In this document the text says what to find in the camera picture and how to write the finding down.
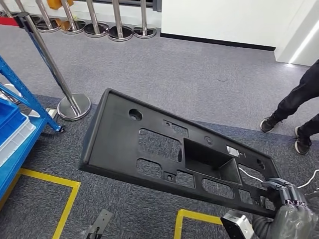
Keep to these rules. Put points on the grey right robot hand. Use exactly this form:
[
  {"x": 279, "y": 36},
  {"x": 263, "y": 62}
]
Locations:
[{"x": 296, "y": 221}]

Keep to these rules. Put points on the black plastic plate bracket part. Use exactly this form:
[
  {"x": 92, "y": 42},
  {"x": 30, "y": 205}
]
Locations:
[{"x": 112, "y": 148}]

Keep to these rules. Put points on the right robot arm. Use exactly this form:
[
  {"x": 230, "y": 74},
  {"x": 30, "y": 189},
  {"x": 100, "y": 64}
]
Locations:
[{"x": 261, "y": 229}]

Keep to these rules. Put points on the large blue metal shelf rack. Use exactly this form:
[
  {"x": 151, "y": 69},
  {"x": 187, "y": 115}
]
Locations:
[{"x": 25, "y": 151}]

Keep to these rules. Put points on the person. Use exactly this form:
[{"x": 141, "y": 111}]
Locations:
[{"x": 298, "y": 95}]

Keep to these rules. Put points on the yellow floor tape outline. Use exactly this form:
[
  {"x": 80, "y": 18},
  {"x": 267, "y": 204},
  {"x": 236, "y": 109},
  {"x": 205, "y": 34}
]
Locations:
[
  {"x": 50, "y": 178},
  {"x": 178, "y": 227}
]

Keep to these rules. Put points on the white floor socket box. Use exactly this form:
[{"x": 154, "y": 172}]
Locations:
[{"x": 51, "y": 113}]

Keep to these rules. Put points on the orange plastic object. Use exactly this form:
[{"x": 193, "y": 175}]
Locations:
[{"x": 54, "y": 4}]

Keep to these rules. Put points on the red barrier belt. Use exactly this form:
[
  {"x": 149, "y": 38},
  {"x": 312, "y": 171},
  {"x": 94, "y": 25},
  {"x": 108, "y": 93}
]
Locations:
[{"x": 8, "y": 21}]

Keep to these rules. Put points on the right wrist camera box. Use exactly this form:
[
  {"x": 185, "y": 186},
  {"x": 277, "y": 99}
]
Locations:
[{"x": 236, "y": 227}]

